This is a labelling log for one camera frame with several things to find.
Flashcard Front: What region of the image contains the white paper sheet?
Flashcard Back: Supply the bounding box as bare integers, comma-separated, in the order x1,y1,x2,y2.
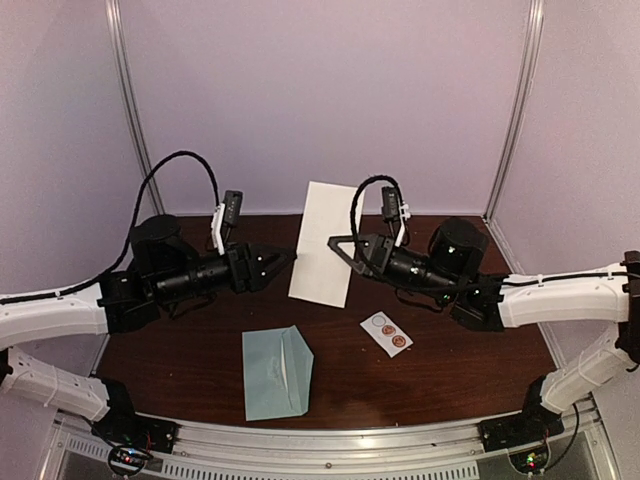
288,181,356,308

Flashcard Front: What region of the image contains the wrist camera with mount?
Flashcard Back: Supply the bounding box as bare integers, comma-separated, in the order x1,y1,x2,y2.
381,186,411,246
210,190,244,255

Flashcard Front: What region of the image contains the left aluminium frame post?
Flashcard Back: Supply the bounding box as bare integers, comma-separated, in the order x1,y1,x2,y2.
103,0,168,223

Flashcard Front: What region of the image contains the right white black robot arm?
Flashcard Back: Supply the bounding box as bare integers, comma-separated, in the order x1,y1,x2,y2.
328,217,639,442

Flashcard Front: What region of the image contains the aluminium frame post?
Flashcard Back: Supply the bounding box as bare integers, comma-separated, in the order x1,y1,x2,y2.
103,0,168,223
483,0,545,224

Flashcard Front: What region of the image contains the left round circuit board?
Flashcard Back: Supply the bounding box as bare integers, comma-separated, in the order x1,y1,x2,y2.
107,445,153,476

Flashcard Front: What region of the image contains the beige decorated letter paper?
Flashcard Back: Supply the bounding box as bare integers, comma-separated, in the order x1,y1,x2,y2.
280,338,290,398

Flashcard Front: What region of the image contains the right aluminium frame post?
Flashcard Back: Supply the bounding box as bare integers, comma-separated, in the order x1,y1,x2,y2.
483,0,545,224

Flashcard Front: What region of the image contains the front aluminium rail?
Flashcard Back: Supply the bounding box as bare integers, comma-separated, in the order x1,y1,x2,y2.
36,407,618,479

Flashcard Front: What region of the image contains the right round circuit board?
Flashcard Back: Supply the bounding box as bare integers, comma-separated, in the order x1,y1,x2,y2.
508,447,550,475

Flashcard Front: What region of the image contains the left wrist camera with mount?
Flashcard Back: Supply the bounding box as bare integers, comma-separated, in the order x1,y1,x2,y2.
210,190,244,255

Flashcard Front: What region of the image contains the right black braided cable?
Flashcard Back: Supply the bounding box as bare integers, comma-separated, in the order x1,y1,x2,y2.
348,174,626,307

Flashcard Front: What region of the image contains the left black braided cable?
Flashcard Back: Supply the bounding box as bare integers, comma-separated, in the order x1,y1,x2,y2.
0,150,221,306

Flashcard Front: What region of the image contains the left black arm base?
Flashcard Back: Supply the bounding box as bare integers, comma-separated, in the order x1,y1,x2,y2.
92,380,178,454

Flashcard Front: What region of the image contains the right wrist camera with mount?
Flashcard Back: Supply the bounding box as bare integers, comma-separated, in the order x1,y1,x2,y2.
381,186,411,246

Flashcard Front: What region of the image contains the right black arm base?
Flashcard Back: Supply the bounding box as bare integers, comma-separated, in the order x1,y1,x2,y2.
478,376,564,452

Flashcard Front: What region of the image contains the round circuit board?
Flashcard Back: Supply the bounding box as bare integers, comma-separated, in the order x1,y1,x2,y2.
107,445,153,476
508,447,550,475

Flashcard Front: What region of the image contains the white seal sticker sheet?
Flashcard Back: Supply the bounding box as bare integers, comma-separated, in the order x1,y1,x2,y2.
360,311,413,358

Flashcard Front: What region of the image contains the black braided cable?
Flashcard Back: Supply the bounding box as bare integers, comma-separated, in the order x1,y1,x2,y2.
348,174,626,307
0,150,221,306

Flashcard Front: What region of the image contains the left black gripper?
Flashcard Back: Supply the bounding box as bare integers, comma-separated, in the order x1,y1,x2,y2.
155,243,297,308

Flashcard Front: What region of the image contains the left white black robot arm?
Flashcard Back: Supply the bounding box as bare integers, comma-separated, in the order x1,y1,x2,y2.
1,215,296,444

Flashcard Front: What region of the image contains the light blue envelope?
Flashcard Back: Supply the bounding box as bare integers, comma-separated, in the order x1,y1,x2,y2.
242,326,314,421

